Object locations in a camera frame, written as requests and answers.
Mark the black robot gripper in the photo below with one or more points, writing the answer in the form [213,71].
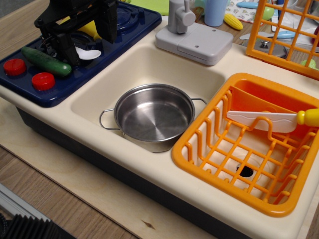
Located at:
[62,17]

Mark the blue handled white spoon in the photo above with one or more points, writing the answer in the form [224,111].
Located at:
[87,54]

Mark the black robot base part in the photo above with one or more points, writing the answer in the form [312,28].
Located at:
[23,227]

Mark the stainless steel pan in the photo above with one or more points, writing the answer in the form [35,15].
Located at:
[154,116]

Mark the yellow toy banana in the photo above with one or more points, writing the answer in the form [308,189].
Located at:
[89,29]

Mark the green toy cucumber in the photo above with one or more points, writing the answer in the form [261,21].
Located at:
[46,62]

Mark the red stove knob right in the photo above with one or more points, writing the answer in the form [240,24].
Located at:
[43,81]

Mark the red stove knob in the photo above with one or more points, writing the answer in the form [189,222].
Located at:
[43,81]
[14,67]

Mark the navy blue toy stove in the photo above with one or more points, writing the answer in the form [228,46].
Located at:
[133,24]

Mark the red stove knob left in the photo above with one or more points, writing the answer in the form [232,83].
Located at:
[14,67]

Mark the cream toy sink unit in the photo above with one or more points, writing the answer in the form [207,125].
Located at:
[155,175]

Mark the grey toy faucet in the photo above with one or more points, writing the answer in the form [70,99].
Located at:
[184,37]

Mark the light blue cup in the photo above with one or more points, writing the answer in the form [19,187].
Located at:
[214,12]

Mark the yellow toy corn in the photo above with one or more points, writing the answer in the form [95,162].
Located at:
[233,22]

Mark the steel pot lid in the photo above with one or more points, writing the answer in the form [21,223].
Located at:
[264,46]

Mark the green toy ball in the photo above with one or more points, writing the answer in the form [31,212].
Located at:
[268,13]

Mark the light plywood base board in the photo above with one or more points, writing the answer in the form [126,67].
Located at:
[80,198]

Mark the orange upright grid rack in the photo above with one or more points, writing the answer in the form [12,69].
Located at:
[298,16]

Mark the orange dish rack basket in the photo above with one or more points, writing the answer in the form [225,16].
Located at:
[263,169]

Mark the blue handled utensil background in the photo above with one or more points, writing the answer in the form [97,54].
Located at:
[280,35]

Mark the white toy knife yellow handle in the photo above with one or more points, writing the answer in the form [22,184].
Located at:
[275,122]

